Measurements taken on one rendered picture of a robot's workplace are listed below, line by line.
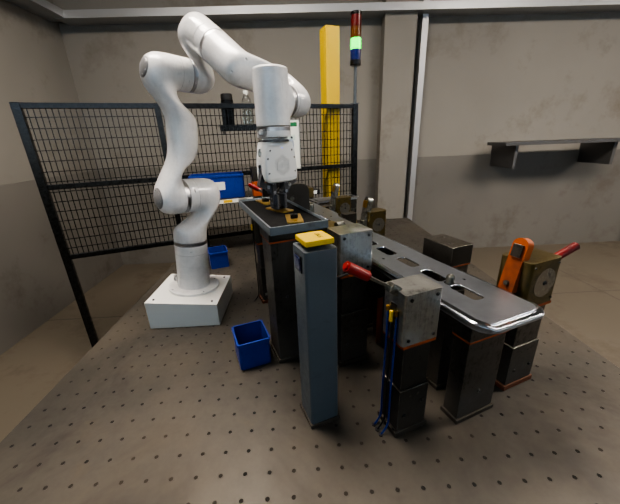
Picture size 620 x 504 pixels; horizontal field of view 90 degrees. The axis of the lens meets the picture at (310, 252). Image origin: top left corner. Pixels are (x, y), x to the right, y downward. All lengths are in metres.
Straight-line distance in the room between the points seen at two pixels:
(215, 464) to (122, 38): 3.68
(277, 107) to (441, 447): 0.84
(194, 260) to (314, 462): 0.78
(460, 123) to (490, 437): 3.38
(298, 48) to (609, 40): 3.12
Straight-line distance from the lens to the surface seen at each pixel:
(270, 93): 0.80
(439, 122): 3.82
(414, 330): 0.66
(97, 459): 0.93
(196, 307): 1.21
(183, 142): 1.15
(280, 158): 0.81
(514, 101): 4.20
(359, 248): 0.82
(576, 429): 1.01
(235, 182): 1.87
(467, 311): 0.71
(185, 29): 1.08
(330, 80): 2.33
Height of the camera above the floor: 1.34
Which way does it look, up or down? 20 degrees down
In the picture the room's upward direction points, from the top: 2 degrees counter-clockwise
